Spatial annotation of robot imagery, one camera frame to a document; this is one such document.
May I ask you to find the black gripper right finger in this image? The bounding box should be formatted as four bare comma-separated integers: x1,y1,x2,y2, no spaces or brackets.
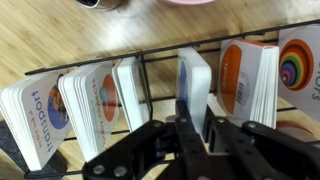
202,104,320,180

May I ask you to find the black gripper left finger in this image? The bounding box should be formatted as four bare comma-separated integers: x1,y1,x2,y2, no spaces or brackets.
81,99,214,180

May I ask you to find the white board book blue whale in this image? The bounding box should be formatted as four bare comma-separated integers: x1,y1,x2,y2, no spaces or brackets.
175,46,213,138

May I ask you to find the white board book orange-green print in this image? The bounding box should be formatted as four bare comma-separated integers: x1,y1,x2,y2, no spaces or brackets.
111,56,151,133

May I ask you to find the white birds board book orange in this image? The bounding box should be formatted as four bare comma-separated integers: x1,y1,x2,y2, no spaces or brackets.
216,38,280,130

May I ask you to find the white colors board book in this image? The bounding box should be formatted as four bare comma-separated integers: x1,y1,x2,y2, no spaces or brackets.
277,24,320,124

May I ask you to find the white transport board book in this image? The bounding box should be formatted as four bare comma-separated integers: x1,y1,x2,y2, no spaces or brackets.
0,69,73,172

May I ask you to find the metal cup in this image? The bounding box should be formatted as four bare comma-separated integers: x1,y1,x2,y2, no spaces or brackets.
275,119,318,143

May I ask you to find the pink mug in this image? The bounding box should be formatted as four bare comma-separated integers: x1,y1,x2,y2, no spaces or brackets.
159,0,218,6

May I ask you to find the black wire book rack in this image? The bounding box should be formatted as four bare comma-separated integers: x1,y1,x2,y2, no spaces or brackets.
23,18,320,179

